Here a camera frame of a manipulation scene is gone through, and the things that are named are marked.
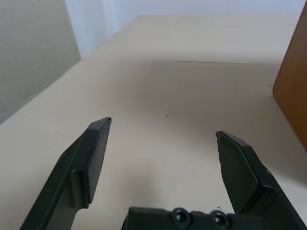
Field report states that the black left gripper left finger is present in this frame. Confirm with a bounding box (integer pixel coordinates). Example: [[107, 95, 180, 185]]
[[19, 116, 112, 230]]

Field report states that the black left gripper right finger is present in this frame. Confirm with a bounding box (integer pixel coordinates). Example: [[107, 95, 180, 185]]
[[216, 129, 307, 230]]

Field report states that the brown wooden cabinet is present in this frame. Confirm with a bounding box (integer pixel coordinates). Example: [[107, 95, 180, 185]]
[[272, 1, 307, 154]]

